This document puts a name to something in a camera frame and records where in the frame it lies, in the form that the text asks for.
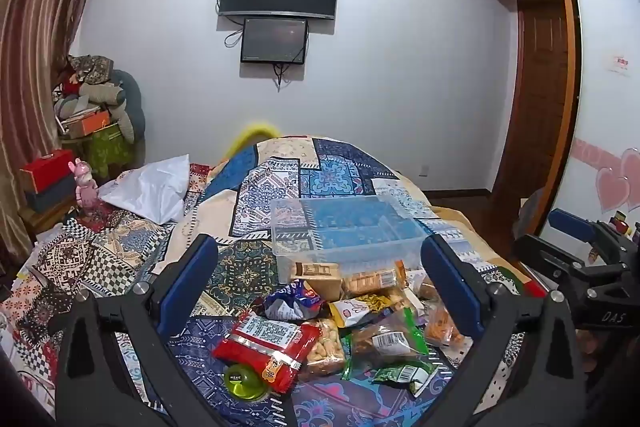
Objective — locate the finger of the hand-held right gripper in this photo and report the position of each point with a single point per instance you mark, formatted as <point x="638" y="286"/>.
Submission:
<point x="550" y="262"/>
<point x="570" y="224"/>

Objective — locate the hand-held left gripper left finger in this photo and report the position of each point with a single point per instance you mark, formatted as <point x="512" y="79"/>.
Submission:
<point x="192" y="277"/>

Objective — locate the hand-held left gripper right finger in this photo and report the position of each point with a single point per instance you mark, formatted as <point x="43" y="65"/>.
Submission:
<point x="450" y="287"/>

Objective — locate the orange-ended cracker pack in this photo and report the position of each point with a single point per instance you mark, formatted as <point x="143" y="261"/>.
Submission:
<point x="370" y="281"/>

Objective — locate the pile of snack packets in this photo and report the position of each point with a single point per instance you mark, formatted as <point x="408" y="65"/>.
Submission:
<point x="385" y="342"/>

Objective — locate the red snack packet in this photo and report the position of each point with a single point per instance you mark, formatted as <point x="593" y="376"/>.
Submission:
<point x="260" y="342"/>

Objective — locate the blue white snack packet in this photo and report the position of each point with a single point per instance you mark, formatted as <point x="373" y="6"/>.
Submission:
<point x="292" y="302"/>

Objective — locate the clear plastic storage container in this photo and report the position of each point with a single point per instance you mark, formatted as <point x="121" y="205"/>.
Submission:
<point x="350" y="227"/>

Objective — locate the cream biscuit pack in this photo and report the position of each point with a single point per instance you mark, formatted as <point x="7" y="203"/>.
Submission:
<point x="315" y="279"/>

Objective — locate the clear round biscuit pack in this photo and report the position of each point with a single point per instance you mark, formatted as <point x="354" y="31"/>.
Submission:
<point x="325" y="347"/>

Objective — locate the person's right hand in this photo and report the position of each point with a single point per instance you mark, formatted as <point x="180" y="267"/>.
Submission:
<point x="590" y="349"/>

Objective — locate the orange cracker snack bag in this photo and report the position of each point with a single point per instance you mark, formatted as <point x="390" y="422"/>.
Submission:
<point x="442" y="332"/>

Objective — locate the pink heart stickers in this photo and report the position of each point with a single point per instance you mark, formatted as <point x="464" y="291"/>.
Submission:
<point x="612" y="182"/>

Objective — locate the patchwork printed quilt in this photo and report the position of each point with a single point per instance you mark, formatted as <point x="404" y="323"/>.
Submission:
<point x="240" y="217"/>

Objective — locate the white yellow snack packet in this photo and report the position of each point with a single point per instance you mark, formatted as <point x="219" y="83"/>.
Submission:
<point x="352" y="312"/>

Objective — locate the white pillow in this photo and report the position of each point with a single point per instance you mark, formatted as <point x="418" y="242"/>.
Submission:
<point x="145" y="187"/>

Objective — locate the small green snack packet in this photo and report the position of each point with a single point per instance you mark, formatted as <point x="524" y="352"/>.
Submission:
<point x="400" y="376"/>

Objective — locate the green jelly cup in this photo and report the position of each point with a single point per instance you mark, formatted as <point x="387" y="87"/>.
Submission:
<point x="240" y="379"/>

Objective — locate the white wardrobe door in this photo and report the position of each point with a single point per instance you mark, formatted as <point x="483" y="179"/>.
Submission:
<point x="605" y="107"/>

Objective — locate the brown wooden door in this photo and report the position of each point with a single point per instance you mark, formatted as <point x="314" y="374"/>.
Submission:
<point x="542" y="97"/>

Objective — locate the pink toy rabbit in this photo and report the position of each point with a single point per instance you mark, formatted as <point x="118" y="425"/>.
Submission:
<point x="85" y="187"/>

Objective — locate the green patterned covered stool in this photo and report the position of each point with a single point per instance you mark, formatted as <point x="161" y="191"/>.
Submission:
<point x="110" y="152"/>

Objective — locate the yellow curved object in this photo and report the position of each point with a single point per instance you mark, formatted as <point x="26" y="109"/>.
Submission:
<point x="247" y="134"/>

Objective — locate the dark grey box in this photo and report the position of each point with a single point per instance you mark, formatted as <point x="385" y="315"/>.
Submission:
<point x="50" y="197"/>

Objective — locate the red white sticker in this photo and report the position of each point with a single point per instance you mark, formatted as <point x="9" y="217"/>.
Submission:
<point x="618" y="64"/>

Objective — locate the red box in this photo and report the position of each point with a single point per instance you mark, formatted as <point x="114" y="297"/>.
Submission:
<point x="45" y="169"/>

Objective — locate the orange cardboard box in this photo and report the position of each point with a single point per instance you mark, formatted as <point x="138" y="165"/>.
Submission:
<point x="90" y="124"/>

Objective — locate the grey stuffed toy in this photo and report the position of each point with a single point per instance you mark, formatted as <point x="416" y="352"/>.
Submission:
<point x="117" y="102"/>

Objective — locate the patterned folded cloth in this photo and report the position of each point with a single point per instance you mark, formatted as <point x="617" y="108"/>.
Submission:
<point x="92" y="67"/>

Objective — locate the striped brown curtain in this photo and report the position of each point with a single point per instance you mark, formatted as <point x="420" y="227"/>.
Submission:
<point x="35" y="32"/>

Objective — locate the small black wall monitor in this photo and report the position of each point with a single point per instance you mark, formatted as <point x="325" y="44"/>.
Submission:
<point x="274" y="39"/>

